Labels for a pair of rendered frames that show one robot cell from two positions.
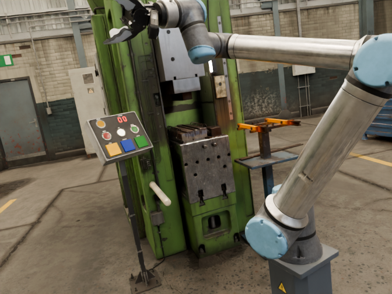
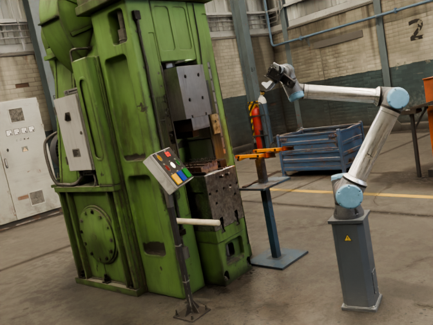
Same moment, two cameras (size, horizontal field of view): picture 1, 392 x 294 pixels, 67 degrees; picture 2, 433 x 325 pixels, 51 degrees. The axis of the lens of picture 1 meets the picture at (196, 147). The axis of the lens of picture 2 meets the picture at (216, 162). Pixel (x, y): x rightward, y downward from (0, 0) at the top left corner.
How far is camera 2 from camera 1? 1.94 m
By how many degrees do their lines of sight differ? 29
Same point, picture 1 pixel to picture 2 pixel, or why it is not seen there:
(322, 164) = (377, 147)
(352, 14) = (232, 49)
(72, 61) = not seen: outside the picture
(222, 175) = (234, 202)
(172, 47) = (189, 89)
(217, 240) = (236, 265)
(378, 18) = (256, 54)
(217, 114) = (215, 149)
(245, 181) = not seen: hidden behind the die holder
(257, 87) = not seen: hidden behind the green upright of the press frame
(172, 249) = (194, 286)
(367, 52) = (393, 95)
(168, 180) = (186, 215)
